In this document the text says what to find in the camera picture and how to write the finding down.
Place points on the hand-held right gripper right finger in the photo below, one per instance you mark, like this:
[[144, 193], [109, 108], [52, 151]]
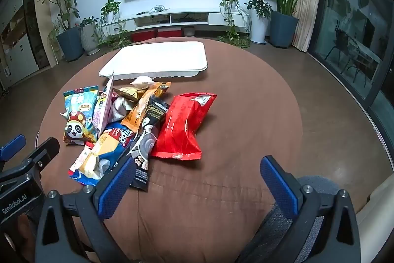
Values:
[[278, 186]]

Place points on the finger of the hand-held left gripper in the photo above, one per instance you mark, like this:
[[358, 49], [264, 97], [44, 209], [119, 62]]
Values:
[[12, 143], [46, 149]]

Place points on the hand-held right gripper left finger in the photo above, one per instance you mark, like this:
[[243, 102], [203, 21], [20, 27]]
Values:
[[115, 189]]

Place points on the panda print snack packet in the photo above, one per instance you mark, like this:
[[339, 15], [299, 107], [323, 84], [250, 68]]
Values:
[[77, 124]]

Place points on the blue cake packet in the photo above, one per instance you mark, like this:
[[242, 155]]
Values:
[[107, 142]]

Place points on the pink and white snack packet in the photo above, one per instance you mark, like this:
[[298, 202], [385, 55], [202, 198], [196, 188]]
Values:
[[103, 109]]

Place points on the black snack packet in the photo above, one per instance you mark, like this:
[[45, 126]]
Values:
[[150, 127]]

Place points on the orange snack packet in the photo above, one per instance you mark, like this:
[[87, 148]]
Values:
[[138, 112]]

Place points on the silver snack packet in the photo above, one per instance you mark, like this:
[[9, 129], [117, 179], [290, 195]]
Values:
[[121, 107]]

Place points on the large red snack packet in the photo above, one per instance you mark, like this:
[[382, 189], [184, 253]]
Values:
[[181, 127]]

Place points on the gold snack packet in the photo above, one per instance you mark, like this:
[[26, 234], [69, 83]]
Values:
[[130, 93]]

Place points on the small white snack packet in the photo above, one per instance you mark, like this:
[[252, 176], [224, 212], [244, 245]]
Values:
[[142, 81]]

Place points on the white plastic tray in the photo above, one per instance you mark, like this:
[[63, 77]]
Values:
[[160, 56]]

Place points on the tall tree plant blue pot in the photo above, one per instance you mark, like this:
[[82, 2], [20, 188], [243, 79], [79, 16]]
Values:
[[70, 44]]

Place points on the small plant grey-white pot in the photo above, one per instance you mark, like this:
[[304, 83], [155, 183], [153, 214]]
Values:
[[90, 38]]

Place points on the red storage box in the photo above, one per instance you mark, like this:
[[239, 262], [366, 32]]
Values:
[[169, 33], [143, 35]]

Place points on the bushy plant white pot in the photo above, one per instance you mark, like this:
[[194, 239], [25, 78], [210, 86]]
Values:
[[259, 28]]

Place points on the glass sliding door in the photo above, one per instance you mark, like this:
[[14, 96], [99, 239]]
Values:
[[354, 35]]

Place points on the small empty white pot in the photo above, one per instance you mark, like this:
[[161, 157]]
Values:
[[189, 31]]

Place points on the white television cabinet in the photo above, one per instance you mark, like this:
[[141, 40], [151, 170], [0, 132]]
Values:
[[215, 16]]

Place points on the wooden wall cabinet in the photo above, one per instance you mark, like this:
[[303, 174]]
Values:
[[18, 47]]

